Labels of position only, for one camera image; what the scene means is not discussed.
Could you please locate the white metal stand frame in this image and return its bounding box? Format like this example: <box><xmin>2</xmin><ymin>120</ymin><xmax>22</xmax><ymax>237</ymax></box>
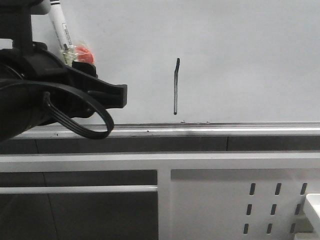
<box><xmin>0</xmin><ymin>152</ymin><xmax>320</xmax><ymax>240</ymax></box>

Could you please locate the black ribbon cable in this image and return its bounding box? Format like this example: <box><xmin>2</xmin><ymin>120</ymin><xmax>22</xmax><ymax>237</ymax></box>
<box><xmin>0</xmin><ymin>79</ymin><xmax>115</xmax><ymax>140</ymax></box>

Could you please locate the white perforated pegboard panel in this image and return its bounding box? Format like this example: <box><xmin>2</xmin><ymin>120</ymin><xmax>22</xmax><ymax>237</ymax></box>
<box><xmin>170</xmin><ymin>168</ymin><xmax>320</xmax><ymax>240</ymax></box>

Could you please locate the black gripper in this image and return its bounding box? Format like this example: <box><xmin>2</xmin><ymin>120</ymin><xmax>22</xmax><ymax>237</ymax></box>
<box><xmin>14</xmin><ymin>42</ymin><xmax>128</xmax><ymax>119</ymax></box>

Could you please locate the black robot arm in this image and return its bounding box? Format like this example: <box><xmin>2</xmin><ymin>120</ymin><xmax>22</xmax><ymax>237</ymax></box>
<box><xmin>0</xmin><ymin>0</ymin><xmax>128</xmax><ymax>141</ymax></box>

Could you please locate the red round magnet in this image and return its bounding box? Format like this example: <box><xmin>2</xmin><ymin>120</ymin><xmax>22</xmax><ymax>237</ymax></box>
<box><xmin>75</xmin><ymin>45</ymin><xmax>95</xmax><ymax>64</ymax></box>

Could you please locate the white whiteboard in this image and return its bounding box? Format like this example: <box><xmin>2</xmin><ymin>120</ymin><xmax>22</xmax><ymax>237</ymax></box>
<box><xmin>31</xmin><ymin>0</ymin><xmax>320</xmax><ymax>136</ymax></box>

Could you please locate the upper white plastic tray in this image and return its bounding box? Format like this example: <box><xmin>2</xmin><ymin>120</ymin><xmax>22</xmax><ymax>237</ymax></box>
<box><xmin>303</xmin><ymin>193</ymin><xmax>320</xmax><ymax>238</ymax></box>

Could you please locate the white black whiteboard marker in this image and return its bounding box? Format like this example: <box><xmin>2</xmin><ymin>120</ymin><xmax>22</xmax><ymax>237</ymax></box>
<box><xmin>49</xmin><ymin>0</ymin><xmax>77</xmax><ymax>66</ymax></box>

